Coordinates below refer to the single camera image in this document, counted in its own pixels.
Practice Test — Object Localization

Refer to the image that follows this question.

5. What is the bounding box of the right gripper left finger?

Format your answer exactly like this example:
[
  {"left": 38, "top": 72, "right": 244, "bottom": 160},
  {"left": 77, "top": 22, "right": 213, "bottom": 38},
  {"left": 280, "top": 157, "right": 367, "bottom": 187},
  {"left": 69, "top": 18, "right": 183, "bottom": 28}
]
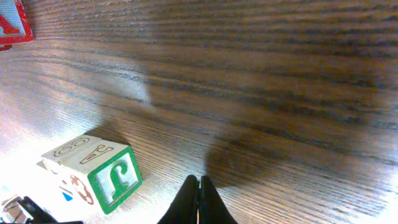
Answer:
[{"left": 158, "top": 175, "right": 199, "bottom": 224}]

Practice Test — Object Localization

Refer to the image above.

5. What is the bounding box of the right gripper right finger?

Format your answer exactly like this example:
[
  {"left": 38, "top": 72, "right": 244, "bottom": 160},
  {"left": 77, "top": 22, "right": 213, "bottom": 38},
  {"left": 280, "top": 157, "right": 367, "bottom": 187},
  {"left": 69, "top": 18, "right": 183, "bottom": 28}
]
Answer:
[{"left": 198, "top": 175, "right": 237, "bottom": 224}]

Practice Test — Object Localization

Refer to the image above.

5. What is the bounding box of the red Y wooden block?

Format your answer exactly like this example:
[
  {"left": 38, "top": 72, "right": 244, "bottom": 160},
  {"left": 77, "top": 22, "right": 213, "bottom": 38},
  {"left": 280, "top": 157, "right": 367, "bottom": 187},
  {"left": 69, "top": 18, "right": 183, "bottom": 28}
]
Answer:
[{"left": 1, "top": 0, "right": 34, "bottom": 51}]

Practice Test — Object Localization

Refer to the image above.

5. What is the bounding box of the wooden block centre drawing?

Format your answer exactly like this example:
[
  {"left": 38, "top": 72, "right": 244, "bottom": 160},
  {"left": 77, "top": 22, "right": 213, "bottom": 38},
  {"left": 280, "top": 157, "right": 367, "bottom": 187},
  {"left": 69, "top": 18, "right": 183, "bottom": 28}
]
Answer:
[{"left": 40, "top": 134, "right": 143, "bottom": 215}]

